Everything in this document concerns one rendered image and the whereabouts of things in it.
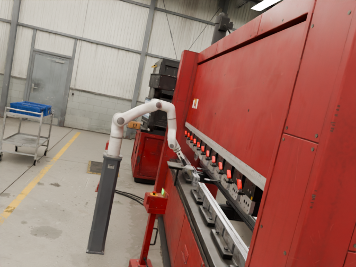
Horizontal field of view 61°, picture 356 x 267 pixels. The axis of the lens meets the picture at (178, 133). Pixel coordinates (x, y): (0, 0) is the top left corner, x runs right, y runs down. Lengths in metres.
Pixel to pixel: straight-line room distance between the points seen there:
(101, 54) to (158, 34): 1.94
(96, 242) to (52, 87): 7.57
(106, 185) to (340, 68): 2.54
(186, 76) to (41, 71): 7.02
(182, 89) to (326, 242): 3.27
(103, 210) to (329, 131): 2.60
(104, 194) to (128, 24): 7.82
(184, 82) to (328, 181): 3.27
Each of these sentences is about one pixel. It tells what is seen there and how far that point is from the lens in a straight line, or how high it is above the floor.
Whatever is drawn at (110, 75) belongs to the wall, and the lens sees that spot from 10.12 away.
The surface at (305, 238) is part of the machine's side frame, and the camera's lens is 0.84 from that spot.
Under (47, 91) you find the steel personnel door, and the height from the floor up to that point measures 1.03.
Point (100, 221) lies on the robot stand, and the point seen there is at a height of 0.35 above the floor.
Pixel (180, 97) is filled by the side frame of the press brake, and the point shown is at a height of 1.69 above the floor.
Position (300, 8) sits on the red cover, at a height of 2.20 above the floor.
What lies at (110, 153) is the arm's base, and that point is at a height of 1.03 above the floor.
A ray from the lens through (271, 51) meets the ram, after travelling 1.78.
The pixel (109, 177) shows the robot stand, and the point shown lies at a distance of 3.01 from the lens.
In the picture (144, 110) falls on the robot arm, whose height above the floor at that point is 1.49.
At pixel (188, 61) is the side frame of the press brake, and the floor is 2.17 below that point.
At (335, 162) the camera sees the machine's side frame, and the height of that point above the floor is 1.62.
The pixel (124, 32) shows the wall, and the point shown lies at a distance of 10.24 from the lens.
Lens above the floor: 1.69
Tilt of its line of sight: 7 degrees down
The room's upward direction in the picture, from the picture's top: 12 degrees clockwise
